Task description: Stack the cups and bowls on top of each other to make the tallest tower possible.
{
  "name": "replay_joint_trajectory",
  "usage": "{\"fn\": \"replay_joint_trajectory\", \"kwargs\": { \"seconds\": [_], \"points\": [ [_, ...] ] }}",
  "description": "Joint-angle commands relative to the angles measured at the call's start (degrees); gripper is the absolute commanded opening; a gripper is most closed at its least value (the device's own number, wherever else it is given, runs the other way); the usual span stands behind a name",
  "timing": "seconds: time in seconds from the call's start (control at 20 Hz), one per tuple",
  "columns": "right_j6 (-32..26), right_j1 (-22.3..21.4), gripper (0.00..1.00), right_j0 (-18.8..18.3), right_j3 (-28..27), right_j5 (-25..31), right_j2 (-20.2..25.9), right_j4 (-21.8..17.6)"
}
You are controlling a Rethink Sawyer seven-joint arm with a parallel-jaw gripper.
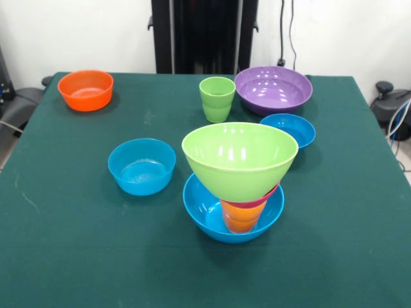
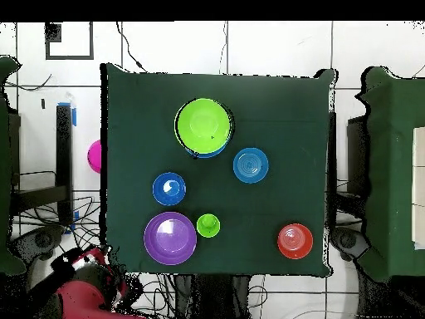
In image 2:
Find large purple bowl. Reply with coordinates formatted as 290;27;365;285
143;211;198;266

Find large light blue bowl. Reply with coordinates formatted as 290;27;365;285
185;144;227;160

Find large green bowl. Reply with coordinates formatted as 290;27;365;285
173;97;233;155

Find white box stack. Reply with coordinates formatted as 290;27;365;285
412;126;425;251

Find magenta bowl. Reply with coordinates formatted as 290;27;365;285
86;139;102;174

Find small dark blue bowl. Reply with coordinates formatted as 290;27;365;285
152;171;188;207

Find black metal stand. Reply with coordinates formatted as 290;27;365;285
9;103;75;230

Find green cup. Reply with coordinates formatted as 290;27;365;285
196;213;221;239

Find neighbouring green table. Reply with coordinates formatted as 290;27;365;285
354;66;425;282
0;55;27;277

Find small light blue bowl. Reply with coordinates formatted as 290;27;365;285
232;147;270;184

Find orange bowl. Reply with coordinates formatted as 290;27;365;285
277;223;314;260

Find dark green table cloth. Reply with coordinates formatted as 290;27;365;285
100;62;336;278

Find floor cable tangle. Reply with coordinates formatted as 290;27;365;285
12;195;175;319

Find black pedestal leg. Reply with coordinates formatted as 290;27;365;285
331;225;370;263
9;225;65;263

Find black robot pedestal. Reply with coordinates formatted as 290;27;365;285
172;273;253;319

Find black cable with plug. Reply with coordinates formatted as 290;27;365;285
115;22;148;73

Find black square frame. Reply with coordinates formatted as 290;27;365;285
45;22;95;61

